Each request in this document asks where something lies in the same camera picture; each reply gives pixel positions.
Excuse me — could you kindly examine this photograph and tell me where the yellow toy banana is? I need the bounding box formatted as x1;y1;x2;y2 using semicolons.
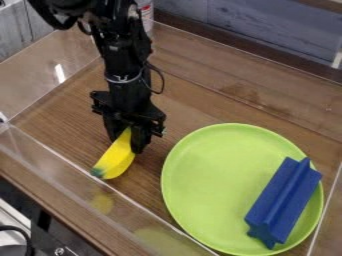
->
91;128;135;180

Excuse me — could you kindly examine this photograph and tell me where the clear acrylic enclosure wall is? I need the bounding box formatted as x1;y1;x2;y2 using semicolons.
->
0;24;342;256

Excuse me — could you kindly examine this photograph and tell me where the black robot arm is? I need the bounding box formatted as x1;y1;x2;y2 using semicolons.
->
28;0;166;154

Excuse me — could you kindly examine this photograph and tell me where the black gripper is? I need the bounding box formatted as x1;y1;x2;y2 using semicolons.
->
89;74;166;154

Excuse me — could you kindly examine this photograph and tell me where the black cable lower left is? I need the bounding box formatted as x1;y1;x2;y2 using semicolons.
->
0;225;36;256

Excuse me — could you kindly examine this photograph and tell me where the blue star-shaped block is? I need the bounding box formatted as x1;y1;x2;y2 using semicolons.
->
244;157;322;249

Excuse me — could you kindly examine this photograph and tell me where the green plate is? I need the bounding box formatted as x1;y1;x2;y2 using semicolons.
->
160;123;325;256

